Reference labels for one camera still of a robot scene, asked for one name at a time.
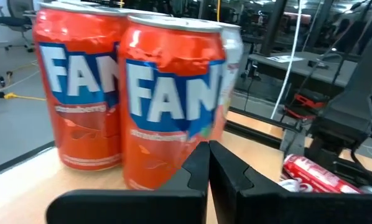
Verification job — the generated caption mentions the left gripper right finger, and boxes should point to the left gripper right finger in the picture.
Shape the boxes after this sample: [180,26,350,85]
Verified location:
[208,140,372,224]

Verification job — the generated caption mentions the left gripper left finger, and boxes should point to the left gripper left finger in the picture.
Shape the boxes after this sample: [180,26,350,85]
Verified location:
[45,141,211,224]

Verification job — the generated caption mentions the red Fanta strawberry can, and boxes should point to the red Fanta strawberry can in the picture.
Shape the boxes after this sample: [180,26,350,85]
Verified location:
[119,14,227,191]
[32,1,128,171]

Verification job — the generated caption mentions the silver and orange sparkling can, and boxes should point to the silver and orange sparkling can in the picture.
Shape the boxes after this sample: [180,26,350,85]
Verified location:
[216,21,245,119]

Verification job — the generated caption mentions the wooden shelf black metal legs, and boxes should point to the wooden shelf black metal legs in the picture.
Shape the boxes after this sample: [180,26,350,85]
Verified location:
[0,130,299,224]

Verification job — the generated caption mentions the red Coca-Cola can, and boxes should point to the red Coca-Cola can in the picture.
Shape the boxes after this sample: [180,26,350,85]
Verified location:
[281,154,364,194]

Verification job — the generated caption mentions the red black floor object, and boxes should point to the red black floor object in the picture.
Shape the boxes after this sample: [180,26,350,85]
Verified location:
[284,88,330,121]

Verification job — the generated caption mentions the grey desk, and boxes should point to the grey desk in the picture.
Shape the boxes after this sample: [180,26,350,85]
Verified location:
[248,51,372,91]

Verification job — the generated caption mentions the white printed paper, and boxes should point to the white printed paper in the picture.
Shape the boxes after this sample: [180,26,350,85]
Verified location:
[266,54,304,63]

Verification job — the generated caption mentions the black office chair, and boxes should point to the black office chair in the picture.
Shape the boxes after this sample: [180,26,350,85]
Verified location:
[0,0,35,52]

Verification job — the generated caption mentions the white cable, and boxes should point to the white cable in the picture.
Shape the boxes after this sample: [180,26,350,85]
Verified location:
[269,0,302,121]

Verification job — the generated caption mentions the yellow floor cable black plug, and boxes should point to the yellow floor cable black plug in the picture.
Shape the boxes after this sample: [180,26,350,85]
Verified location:
[0,91,47,102]

